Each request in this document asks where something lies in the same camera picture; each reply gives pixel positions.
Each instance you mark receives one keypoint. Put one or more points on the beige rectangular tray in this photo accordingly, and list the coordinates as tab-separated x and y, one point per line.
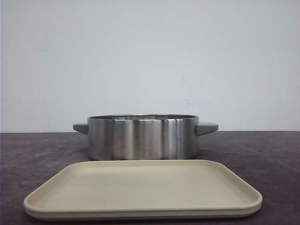
143	189

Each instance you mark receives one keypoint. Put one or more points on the stainless steel steamer pot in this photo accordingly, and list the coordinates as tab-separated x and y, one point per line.
144	136

